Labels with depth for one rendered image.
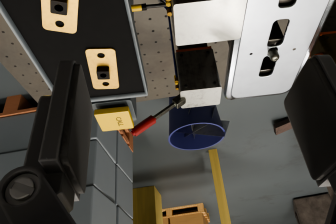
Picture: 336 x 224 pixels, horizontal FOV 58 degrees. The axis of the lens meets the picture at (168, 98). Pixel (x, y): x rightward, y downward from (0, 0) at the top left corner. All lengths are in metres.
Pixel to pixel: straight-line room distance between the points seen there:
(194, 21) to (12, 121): 2.13
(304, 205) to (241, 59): 5.31
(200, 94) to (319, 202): 5.36
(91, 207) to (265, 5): 1.54
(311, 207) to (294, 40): 5.31
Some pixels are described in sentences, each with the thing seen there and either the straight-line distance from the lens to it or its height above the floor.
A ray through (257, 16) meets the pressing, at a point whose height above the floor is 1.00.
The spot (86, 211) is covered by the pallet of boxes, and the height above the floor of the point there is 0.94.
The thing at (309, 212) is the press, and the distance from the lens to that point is 5.89.
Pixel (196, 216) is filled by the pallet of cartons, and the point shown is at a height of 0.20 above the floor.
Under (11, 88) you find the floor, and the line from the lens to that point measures 2.52.
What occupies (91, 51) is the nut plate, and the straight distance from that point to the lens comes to 0.40.
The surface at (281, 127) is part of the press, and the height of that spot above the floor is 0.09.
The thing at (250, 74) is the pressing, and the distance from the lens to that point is 0.75.
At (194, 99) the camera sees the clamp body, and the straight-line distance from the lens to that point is 0.68.
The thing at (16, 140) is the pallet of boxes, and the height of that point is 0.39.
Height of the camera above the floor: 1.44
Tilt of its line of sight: 35 degrees down
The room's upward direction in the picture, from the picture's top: 174 degrees clockwise
